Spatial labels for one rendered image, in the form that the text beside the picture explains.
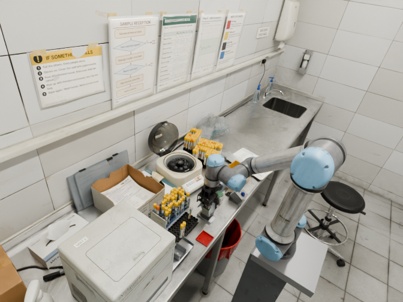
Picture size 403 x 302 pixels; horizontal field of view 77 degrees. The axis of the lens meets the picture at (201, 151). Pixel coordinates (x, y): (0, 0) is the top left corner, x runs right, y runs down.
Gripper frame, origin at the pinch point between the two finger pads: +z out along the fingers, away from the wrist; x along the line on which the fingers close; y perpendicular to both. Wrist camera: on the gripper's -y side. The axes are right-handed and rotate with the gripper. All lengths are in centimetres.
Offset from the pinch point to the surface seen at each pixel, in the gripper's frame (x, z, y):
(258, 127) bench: -23, 6, -117
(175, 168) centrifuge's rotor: -31.2, -4.5, -9.9
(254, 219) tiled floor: 5, 94, -100
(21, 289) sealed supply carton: -24, -8, 78
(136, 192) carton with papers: -36.3, -0.1, 16.3
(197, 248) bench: 7.6, 6.1, 19.0
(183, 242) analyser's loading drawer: 2.1, 2.1, 22.7
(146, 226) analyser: -2.6, -23.9, 41.9
